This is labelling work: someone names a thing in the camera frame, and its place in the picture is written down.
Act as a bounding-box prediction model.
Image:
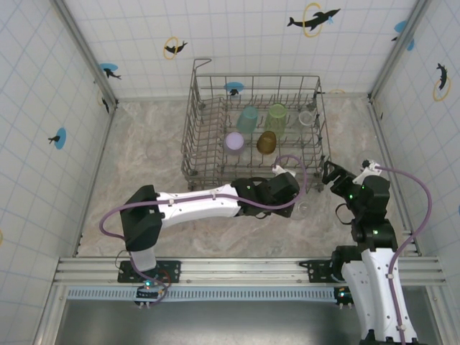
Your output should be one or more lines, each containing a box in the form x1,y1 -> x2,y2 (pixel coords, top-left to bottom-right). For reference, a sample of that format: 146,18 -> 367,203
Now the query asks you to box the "lavender plastic cup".
223,132 -> 247,156

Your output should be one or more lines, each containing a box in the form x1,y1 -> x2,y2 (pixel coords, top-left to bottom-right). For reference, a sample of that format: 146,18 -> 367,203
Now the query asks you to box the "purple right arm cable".
375,165 -> 432,345

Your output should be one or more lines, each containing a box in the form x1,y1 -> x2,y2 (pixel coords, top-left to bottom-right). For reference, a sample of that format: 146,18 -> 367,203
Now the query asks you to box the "teal plastic cup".
236,106 -> 259,134

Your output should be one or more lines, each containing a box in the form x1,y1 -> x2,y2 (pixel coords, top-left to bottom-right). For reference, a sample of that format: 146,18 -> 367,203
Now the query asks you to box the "grey metal sheet panel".
35,298 -> 450,345

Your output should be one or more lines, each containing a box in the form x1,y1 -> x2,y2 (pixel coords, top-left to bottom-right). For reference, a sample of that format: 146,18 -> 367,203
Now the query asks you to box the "aluminium floor side rail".
367,93 -> 422,257

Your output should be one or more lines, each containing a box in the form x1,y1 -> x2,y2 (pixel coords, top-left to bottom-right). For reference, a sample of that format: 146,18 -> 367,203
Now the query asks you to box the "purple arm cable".
99,155 -> 308,306
375,165 -> 432,345

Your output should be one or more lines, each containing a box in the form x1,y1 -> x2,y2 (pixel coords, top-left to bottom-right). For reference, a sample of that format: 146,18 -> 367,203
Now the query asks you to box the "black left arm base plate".
117,259 -> 182,285

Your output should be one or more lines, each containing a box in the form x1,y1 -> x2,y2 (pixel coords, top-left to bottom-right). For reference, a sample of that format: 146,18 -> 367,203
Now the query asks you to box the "amber plastic cup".
256,130 -> 277,155

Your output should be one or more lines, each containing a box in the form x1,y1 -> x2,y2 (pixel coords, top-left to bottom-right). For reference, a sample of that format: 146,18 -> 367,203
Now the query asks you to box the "black animal yellow ring sticker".
96,89 -> 111,115

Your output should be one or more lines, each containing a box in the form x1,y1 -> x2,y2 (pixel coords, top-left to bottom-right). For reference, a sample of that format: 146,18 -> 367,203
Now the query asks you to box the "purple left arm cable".
99,155 -> 308,306

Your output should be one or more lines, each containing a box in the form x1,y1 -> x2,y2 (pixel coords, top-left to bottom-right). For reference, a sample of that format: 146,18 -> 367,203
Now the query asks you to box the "green plastic cup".
264,103 -> 288,134

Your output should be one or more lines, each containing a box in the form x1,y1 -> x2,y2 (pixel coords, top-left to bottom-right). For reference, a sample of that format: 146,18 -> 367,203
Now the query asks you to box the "pale blue slotted cable duct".
66,286 -> 355,303

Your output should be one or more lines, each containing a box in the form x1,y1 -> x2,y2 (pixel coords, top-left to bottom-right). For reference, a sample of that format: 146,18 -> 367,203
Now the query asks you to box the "large dolphin yellow ring sticker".
286,2 -> 341,39

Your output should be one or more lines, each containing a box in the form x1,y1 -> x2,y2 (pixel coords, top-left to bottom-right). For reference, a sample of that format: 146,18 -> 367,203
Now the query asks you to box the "blue circle dolphin sticker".
223,81 -> 245,97

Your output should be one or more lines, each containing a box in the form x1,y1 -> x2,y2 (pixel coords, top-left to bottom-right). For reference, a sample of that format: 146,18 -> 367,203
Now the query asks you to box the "grey wire dish rack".
180,58 -> 330,193

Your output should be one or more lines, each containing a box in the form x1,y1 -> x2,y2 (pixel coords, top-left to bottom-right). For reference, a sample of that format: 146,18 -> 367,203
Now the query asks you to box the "aluminium frame post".
52,0 -> 119,107
368,0 -> 432,101

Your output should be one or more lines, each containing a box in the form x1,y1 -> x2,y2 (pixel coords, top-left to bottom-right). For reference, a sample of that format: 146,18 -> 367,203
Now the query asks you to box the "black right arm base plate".
299,259 -> 346,285

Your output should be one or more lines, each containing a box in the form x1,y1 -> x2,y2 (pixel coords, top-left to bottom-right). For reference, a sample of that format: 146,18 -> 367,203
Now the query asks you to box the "blue circle fish sticker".
47,127 -> 68,150

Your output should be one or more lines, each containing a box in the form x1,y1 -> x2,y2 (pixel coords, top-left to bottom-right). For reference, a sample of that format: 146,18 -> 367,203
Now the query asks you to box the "small dolphin yellow ring sticker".
163,35 -> 189,60

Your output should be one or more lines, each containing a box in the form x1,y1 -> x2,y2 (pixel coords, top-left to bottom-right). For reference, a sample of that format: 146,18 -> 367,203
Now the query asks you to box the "blue blob wall sticker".
390,20 -> 415,51

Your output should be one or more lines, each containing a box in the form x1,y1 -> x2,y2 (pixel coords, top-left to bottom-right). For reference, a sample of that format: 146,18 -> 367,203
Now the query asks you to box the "seahorse yellow ring sticker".
433,63 -> 452,102

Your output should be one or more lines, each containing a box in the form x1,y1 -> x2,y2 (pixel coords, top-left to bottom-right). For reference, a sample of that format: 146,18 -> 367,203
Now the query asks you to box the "blue circle shark sticker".
98,63 -> 122,81

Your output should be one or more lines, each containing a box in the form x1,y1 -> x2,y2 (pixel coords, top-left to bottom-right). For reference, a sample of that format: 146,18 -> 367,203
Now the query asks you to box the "aluminium mounting rail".
52,255 -> 449,288

